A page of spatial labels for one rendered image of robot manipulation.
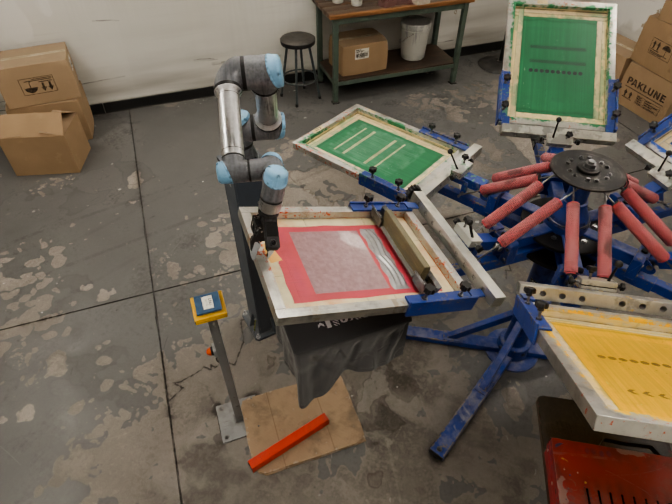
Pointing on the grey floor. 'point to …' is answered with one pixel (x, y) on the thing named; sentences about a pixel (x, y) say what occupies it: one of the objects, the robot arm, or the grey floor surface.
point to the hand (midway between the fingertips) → (260, 258)
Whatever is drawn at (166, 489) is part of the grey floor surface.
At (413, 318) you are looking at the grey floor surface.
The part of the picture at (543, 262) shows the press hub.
